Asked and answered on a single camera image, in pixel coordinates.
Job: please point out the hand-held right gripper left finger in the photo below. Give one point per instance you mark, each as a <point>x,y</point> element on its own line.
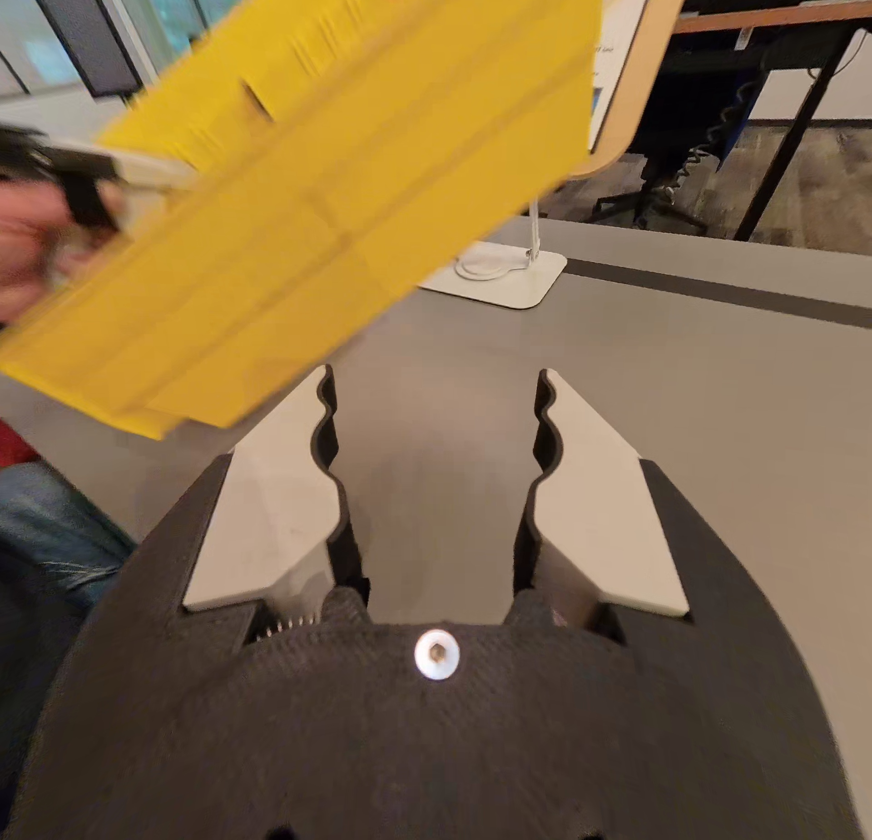
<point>272,513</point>

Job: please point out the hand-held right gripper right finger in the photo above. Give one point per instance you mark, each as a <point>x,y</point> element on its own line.
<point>606,520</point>

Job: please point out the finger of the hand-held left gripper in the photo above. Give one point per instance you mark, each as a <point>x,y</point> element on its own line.
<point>157,172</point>

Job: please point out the yellow plastic storage bin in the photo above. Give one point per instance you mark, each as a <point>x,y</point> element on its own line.
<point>340,206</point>

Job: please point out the person's left hand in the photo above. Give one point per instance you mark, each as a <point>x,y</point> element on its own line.
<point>34,240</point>

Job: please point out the person's blue jeans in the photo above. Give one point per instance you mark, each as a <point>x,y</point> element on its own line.
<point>54,533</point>

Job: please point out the red plastic object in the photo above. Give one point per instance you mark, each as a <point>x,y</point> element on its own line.
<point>13,445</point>

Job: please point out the person's dark sweater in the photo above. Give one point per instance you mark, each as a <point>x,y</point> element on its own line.
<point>27,683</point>

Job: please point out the black office chair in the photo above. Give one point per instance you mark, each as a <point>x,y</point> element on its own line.
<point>681,138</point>

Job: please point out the black wall screen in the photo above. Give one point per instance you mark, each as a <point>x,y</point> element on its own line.
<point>85,36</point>

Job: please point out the black frame wooden desk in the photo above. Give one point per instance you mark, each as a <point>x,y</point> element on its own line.
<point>804,12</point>

